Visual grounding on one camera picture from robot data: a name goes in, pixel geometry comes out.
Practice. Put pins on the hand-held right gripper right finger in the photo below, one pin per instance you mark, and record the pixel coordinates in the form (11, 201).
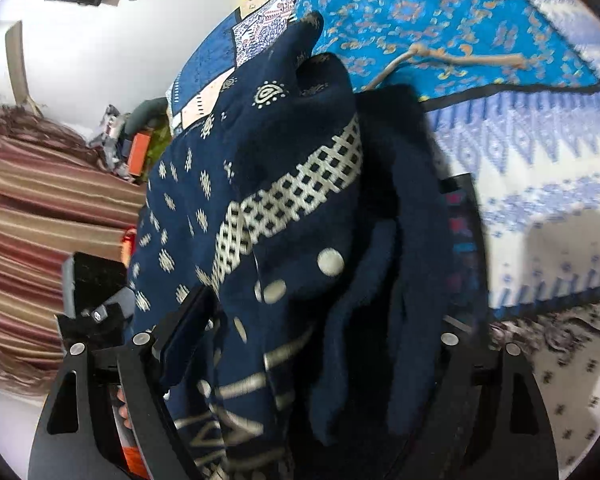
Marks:
(467, 260)

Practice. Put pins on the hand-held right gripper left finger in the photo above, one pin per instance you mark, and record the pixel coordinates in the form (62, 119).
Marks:
(180, 325)

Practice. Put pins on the navy printed garment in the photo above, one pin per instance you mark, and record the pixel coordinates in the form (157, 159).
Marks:
(280, 160)

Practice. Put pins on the person's left hand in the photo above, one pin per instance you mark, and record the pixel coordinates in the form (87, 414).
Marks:
(124, 412)

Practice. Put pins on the red cloth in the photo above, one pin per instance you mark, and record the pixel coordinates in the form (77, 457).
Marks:
(129, 242)

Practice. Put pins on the striped curtain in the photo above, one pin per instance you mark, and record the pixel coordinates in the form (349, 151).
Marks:
(30, 210)

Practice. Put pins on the orange box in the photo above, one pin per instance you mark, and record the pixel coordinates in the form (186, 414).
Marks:
(140, 155)

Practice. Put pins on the blue patterned bedsheet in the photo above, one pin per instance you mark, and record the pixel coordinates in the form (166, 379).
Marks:
(530, 135)

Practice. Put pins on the brown patterned blanket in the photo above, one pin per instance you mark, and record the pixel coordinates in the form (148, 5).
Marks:
(570, 360)

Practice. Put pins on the grey and white clutter pile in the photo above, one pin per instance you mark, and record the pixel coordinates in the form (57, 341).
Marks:
(107, 135)

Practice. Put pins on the grey roll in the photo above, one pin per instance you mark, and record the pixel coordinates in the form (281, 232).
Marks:
(145, 112)

